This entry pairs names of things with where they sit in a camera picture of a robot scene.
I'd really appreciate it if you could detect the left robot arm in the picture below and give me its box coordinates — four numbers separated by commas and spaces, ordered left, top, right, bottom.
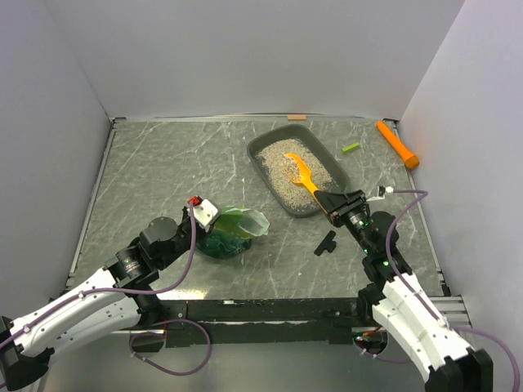
1, 206, 220, 391

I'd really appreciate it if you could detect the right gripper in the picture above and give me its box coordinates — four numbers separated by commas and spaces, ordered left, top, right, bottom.
314, 189, 374, 255

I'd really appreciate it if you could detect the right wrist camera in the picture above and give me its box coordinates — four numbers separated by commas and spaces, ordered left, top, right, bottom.
366, 185, 394, 203

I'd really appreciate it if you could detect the orange toy carrot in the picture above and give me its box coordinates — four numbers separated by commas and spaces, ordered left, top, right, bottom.
376, 121, 419, 170

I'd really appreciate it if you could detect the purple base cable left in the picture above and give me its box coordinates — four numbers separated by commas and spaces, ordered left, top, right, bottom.
128, 318, 214, 375

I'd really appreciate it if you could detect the green small block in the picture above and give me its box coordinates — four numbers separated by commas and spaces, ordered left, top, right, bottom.
342, 142, 360, 154

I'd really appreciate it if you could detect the grey litter box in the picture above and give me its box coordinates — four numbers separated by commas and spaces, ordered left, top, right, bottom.
248, 124, 351, 218

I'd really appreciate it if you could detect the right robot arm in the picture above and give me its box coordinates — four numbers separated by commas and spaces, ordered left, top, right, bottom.
312, 190, 494, 391

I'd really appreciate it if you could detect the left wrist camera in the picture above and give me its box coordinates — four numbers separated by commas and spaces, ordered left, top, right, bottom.
188, 196, 221, 231

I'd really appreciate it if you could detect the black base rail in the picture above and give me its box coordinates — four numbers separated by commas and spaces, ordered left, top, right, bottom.
128, 298, 391, 354

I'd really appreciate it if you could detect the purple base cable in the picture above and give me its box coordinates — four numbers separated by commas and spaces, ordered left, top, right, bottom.
353, 342, 413, 365
128, 318, 214, 375

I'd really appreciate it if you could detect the yellow plastic scoop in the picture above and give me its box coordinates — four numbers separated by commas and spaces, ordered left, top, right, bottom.
284, 153, 325, 213

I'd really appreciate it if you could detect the black bag clip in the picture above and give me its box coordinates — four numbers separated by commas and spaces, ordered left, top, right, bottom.
314, 230, 337, 256

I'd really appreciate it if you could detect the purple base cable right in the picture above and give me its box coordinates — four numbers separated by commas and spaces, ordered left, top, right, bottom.
353, 342, 413, 365

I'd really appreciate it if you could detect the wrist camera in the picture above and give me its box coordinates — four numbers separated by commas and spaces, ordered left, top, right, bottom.
366, 185, 394, 203
188, 196, 221, 231

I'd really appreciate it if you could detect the green litter bag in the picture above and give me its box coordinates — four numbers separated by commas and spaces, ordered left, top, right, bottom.
196, 207, 270, 260

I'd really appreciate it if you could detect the tan small block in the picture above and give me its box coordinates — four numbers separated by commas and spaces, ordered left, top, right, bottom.
287, 114, 307, 121

